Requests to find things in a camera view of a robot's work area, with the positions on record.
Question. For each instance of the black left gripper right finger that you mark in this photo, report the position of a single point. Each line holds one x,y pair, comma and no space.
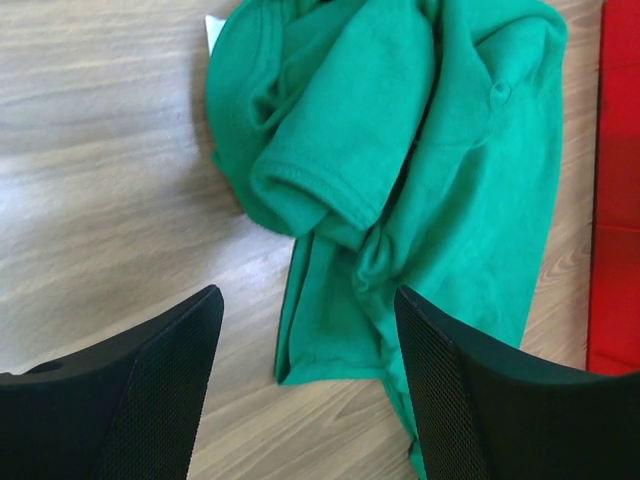
486,410

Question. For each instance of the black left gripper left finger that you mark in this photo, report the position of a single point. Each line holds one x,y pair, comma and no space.
128,407

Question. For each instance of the green t shirt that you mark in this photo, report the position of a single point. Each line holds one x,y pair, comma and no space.
411,143

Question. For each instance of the red plastic bin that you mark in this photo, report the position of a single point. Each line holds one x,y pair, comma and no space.
613,330

